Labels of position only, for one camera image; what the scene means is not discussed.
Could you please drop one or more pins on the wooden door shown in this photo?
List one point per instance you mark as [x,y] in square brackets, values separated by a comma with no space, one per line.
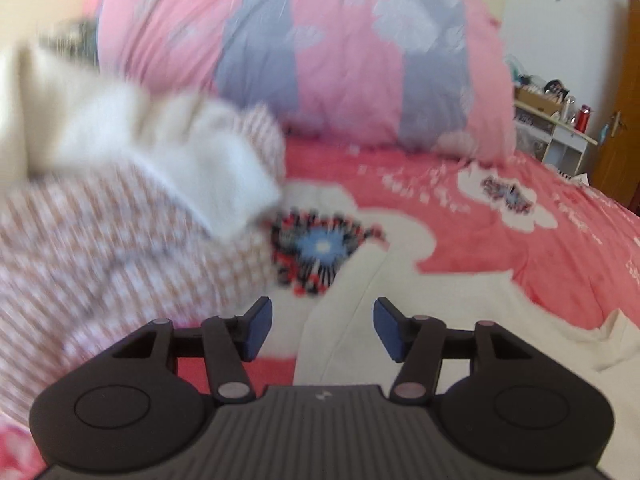
[625,135]

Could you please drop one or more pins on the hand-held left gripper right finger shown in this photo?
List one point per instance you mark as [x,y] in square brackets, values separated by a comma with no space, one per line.
[387,327]

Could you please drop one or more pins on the white desk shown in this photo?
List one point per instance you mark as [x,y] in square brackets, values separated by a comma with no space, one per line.
[570,147]

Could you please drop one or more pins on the pink grey floral quilt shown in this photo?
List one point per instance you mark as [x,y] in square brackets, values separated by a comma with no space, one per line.
[325,50]

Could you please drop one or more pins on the pink cream headboard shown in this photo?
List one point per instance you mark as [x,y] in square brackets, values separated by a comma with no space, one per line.
[10,125]

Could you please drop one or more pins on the pink checked garment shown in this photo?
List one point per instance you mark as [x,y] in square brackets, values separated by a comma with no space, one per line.
[100,240]

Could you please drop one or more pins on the clear plastic bag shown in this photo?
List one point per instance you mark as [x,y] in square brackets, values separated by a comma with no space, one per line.
[532,142]

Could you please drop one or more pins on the silver thermos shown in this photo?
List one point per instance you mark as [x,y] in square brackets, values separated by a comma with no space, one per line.
[568,110]

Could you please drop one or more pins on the red bottle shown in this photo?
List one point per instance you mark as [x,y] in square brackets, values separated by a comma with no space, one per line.
[582,120]

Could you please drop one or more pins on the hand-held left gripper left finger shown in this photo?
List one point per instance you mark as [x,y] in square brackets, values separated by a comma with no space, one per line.
[259,327]

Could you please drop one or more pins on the grey patterned pillow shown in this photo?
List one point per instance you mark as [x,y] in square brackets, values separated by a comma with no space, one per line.
[70,40]

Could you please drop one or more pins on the red floral blanket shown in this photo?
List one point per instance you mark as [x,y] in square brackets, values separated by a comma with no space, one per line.
[475,230]

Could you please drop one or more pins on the cardboard box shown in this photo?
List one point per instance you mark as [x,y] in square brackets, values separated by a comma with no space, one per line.
[537,102]

